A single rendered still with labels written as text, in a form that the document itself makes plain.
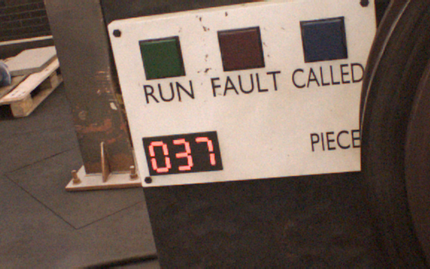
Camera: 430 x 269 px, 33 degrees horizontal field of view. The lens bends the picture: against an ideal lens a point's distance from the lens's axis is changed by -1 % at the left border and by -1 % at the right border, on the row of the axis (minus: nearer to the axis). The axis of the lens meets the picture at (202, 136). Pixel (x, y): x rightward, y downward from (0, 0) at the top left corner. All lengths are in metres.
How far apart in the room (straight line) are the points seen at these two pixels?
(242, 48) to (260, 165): 0.13
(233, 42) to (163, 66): 0.07
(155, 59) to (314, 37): 0.16
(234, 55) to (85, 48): 2.72
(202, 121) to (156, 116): 0.05
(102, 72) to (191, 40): 2.69
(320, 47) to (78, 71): 2.80
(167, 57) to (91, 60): 2.69
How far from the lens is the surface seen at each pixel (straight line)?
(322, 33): 0.69
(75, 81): 3.47
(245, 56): 0.70
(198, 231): 0.82
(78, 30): 3.39
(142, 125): 0.75
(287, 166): 0.74
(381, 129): 0.58
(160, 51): 0.72
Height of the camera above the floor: 1.37
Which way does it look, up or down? 21 degrees down
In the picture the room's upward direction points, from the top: 10 degrees counter-clockwise
